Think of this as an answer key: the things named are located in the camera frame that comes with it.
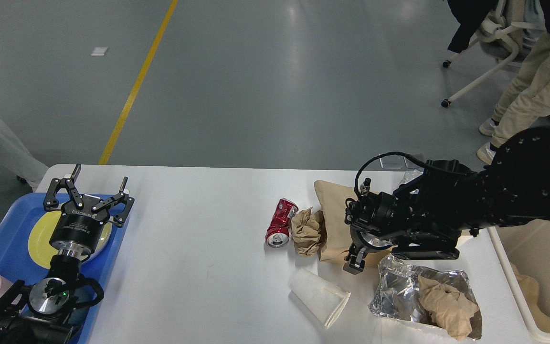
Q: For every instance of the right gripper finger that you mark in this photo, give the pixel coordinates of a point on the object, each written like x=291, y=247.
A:
x=355, y=259

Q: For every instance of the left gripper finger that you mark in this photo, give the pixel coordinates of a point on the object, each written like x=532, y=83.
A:
x=51, y=202
x=102, y=208

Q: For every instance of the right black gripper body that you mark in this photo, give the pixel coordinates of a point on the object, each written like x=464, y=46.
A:
x=366, y=240

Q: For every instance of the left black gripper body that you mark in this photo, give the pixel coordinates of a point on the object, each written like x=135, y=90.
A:
x=79, y=230

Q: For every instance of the yellow plastic plate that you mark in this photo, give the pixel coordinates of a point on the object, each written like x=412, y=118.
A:
x=39, y=248

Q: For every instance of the large brown paper bag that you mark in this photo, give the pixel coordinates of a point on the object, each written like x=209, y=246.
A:
x=332, y=198

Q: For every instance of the teal green mug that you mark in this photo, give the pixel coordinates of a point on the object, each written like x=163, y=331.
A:
x=78, y=316

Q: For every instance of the white paper cup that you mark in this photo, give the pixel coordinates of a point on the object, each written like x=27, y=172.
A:
x=462, y=240
x=323, y=298

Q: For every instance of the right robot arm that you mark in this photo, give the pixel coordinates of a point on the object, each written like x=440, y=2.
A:
x=423, y=219

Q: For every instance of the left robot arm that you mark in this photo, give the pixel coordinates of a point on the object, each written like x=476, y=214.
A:
x=38, y=313

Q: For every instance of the flattened white paper cup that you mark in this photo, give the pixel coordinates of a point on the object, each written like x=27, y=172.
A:
x=323, y=298

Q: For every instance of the small crumpled brown paper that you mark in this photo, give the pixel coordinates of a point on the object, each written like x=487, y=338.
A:
x=308, y=231

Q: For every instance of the blue plastic tray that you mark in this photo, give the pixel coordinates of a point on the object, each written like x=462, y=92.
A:
x=15, y=262

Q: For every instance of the crushed red soda can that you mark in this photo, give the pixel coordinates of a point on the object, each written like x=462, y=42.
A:
x=278, y=232

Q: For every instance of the person in light grey trousers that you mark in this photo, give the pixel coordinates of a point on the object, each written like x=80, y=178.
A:
x=16, y=158

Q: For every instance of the foil sheet with paper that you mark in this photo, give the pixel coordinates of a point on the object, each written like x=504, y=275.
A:
x=397, y=295

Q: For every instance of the crumpled brown paper on foil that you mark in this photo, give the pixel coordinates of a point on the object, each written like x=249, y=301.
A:
x=449, y=308

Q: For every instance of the beige plastic bin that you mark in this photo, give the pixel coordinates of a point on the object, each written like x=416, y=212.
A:
x=527, y=247

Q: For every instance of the person in khaki trousers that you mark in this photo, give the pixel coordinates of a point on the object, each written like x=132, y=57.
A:
x=526, y=99

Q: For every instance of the white office chair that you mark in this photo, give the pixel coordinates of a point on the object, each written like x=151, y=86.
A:
x=505, y=30

